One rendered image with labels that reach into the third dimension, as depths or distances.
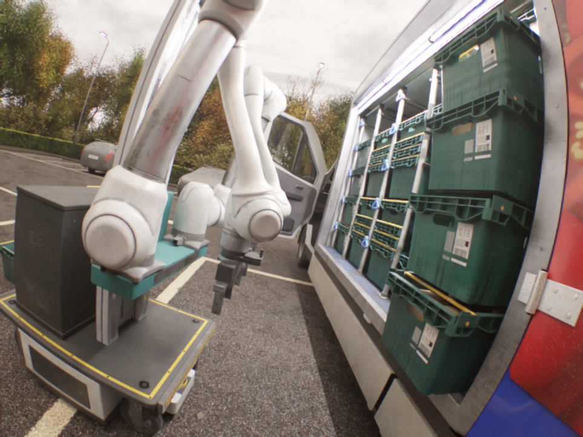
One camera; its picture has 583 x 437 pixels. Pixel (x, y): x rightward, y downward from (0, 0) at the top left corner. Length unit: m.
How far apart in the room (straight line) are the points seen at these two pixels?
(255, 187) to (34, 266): 0.91
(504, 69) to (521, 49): 0.12
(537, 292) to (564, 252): 0.10
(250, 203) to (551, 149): 0.72
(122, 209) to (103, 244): 0.07
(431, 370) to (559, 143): 0.62
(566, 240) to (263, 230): 0.65
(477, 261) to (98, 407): 1.27
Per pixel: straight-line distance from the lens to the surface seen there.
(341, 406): 1.68
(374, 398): 1.21
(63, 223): 1.01
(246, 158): 0.64
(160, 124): 0.59
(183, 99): 0.60
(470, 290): 0.70
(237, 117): 0.72
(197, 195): 1.19
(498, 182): 0.71
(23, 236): 1.23
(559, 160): 0.73
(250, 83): 1.22
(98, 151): 12.02
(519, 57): 0.90
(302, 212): 4.02
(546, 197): 0.72
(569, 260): 0.65
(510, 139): 0.74
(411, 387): 1.02
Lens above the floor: 1.04
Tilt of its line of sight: 4 degrees down
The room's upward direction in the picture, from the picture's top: 15 degrees clockwise
